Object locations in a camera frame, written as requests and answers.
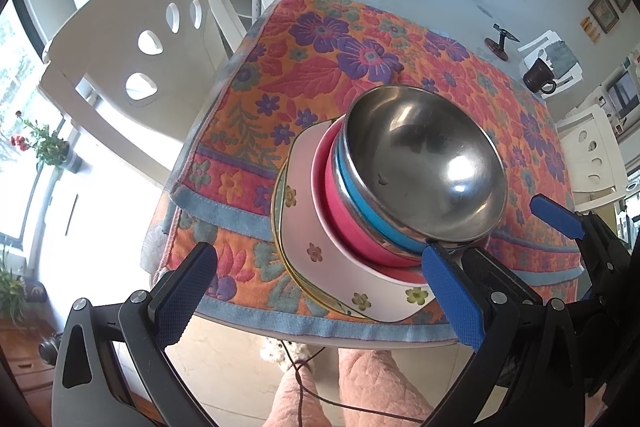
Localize green potted plant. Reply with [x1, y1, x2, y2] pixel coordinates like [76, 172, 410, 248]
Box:
[0, 247, 46, 333]

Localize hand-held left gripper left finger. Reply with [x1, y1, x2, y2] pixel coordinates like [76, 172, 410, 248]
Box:
[51, 241, 219, 427]

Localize white fluffy slipper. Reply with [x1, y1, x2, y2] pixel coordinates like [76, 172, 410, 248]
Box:
[260, 337, 313, 365]

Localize wooden cabinet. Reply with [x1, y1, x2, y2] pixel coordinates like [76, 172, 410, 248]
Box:
[0, 317, 166, 427]

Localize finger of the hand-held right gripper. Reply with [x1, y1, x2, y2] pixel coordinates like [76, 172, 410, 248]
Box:
[461, 247, 545, 305]
[530, 194, 632, 293]

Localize person's right leg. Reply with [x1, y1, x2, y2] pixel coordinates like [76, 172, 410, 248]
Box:
[337, 349, 436, 427]

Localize person's leg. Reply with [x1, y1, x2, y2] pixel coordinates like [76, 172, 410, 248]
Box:
[262, 357, 341, 427]
[337, 349, 436, 427]

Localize red flower potted plant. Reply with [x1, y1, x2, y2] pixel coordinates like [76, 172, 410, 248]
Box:
[10, 109, 83, 172]

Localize orange floral tablecloth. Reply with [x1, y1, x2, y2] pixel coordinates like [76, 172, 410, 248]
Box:
[142, 0, 586, 348]

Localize black cable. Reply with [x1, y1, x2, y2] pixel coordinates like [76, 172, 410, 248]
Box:
[277, 339, 426, 427]

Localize person's left leg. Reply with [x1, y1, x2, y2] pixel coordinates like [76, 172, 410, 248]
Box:
[262, 357, 341, 427]

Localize yellow wall decor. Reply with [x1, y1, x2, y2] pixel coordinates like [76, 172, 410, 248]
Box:
[580, 17, 601, 44]

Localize grey cloth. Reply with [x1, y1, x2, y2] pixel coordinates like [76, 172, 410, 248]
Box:
[542, 42, 581, 75]

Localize dark brown mug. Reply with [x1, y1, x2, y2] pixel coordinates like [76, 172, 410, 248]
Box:
[522, 57, 558, 95]

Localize brown phone stand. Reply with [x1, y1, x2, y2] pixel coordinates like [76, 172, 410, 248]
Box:
[484, 23, 521, 60]

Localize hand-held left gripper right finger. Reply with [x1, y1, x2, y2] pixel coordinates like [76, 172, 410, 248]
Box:
[421, 243, 587, 427]

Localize pink ceramic bowl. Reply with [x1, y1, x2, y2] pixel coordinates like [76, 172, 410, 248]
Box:
[310, 117, 426, 285]

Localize blue steel bowl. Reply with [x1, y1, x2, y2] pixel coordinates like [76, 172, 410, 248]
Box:
[335, 84, 508, 255]

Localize pink steel bowl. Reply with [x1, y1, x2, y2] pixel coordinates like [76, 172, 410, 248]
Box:
[324, 119, 423, 268]

